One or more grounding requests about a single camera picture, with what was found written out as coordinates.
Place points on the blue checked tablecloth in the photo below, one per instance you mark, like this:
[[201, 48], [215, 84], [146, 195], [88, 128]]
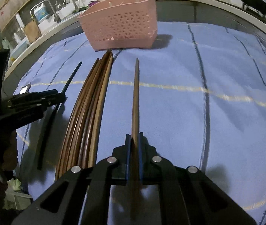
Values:
[[202, 103]]

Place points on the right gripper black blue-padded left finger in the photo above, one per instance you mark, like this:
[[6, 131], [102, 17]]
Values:
[[81, 196]]

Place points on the blue-labelled detergent jug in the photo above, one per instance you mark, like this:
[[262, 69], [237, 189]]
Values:
[[40, 12]]

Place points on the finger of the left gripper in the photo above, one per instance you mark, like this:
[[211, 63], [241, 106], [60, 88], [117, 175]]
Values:
[[19, 117]]

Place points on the chrome kitchen faucet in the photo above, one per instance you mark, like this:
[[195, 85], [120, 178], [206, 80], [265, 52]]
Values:
[[46, 2]]

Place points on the dark wooden chopstick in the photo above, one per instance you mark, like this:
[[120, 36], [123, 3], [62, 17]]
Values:
[[40, 151]]

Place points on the wooden cutting board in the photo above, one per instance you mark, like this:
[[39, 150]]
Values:
[[32, 31]]

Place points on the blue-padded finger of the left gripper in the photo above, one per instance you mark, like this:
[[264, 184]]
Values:
[[47, 98]]

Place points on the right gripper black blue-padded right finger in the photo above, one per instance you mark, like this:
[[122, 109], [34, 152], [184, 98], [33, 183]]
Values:
[[186, 195]]

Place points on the pink perforated utensil basket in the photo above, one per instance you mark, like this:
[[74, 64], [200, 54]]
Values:
[[113, 24]]

